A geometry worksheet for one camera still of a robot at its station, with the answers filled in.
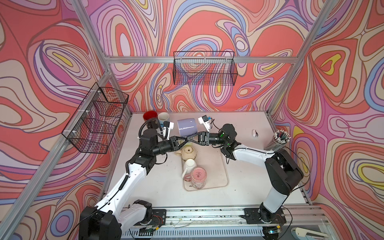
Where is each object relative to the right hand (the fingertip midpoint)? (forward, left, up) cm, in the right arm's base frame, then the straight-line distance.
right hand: (188, 142), depth 72 cm
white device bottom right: (-36, -50, -23) cm, 66 cm away
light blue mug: (+33, +19, -16) cm, 42 cm away
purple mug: (+4, 0, +7) cm, 8 cm away
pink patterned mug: (-12, -4, -15) cm, 20 cm away
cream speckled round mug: (+5, +1, -17) cm, 18 cm away
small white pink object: (+22, -46, -24) cm, 57 cm away
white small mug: (-4, 0, -16) cm, 17 cm away
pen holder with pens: (+7, -53, -10) cm, 54 cm away
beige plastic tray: (+3, -14, -26) cm, 30 cm away
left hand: (0, 0, +1) cm, 1 cm away
